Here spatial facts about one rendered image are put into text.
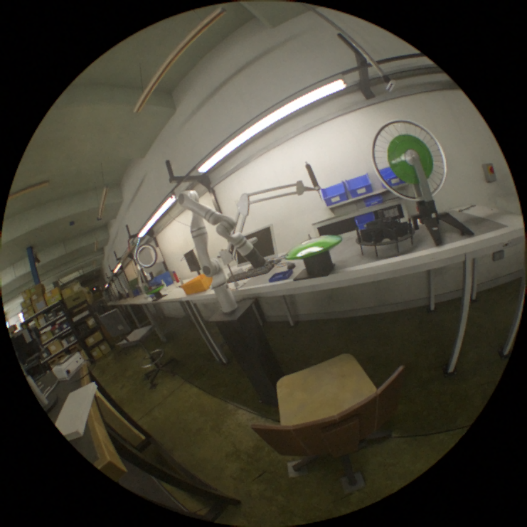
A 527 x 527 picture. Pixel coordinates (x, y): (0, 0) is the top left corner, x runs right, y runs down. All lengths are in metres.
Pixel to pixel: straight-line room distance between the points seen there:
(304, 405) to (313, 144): 1.91
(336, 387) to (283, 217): 1.66
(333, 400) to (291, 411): 0.15
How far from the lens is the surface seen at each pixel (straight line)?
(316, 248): 0.82
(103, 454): 0.49
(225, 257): 1.26
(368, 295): 2.04
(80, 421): 0.63
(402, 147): 1.24
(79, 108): 3.13
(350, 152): 1.82
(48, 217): 5.89
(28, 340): 0.97
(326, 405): 0.71
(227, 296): 1.07
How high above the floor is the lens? 1.23
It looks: 10 degrees down
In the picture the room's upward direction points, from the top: 21 degrees counter-clockwise
